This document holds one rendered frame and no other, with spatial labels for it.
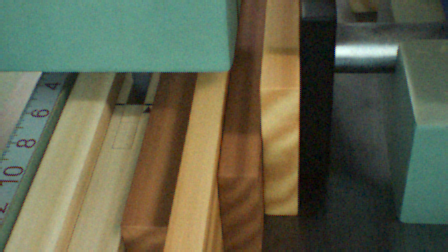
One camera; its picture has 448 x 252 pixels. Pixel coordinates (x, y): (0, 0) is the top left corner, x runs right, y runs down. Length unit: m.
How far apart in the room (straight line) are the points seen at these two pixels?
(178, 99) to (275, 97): 0.06
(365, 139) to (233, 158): 0.11
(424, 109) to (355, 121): 0.09
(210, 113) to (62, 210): 0.07
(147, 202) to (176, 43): 0.07
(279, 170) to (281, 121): 0.03
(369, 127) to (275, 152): 0.09
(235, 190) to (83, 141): 0.07
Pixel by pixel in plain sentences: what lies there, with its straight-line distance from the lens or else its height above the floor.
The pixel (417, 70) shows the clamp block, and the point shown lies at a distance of 0.31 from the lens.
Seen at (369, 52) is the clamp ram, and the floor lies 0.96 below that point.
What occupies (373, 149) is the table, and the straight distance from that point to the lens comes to 0.35.
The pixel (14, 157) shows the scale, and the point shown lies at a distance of 0.29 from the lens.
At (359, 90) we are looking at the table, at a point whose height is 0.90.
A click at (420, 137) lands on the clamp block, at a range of 0.28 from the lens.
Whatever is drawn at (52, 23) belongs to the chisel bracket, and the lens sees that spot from 0.29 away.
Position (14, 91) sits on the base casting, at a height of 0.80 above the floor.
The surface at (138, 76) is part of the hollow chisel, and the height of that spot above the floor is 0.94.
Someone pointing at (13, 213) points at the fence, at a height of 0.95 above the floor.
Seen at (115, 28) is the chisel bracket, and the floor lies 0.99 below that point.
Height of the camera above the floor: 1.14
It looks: 41 degrees down
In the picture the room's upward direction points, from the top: 5 degrees counter-clockwise
